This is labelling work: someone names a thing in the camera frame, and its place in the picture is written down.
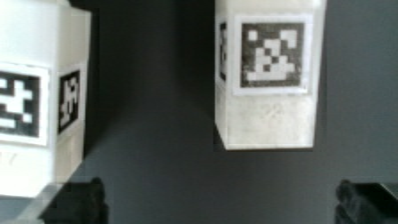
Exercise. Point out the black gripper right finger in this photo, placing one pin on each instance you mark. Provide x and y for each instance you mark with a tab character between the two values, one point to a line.
367	204

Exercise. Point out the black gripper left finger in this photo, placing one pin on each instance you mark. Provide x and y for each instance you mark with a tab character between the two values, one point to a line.
79	206

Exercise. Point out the white table leg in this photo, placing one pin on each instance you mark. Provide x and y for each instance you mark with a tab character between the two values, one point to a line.
46	42
269	42

